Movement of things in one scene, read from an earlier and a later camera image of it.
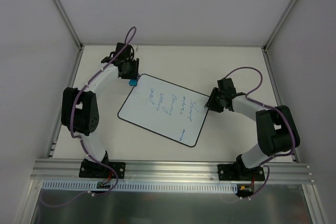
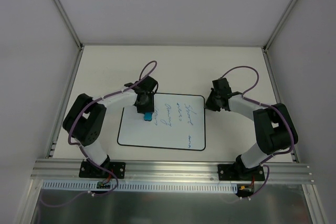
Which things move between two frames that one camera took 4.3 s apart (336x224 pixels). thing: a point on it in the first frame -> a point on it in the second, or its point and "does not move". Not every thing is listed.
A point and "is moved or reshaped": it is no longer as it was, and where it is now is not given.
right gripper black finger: x=214 y=91 does not move
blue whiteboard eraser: x=133 y=82 -> x=148 y=116
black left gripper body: x=130 y=69 -> x=146 y=107
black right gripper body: x=212 y=99 does not move
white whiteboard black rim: x=173 y=110 is moved or reshaped
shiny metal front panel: x=269 y=204 does not move
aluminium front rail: x=135 y=171 does not move
